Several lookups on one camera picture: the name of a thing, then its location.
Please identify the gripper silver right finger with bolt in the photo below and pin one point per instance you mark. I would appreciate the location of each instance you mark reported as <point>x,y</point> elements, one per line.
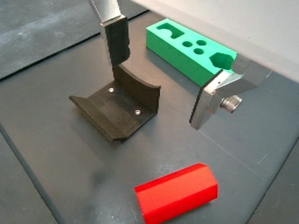
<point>218,93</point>

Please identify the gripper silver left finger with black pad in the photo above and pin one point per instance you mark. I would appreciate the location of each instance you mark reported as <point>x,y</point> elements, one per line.
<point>113,29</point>

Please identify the red hexagon prism block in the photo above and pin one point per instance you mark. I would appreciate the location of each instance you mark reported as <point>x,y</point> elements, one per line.
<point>176,193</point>

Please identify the green foam shape board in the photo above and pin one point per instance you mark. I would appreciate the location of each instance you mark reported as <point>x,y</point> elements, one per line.
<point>193,54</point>

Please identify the black curved holder stand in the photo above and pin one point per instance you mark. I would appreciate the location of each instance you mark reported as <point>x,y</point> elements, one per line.
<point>121,106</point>

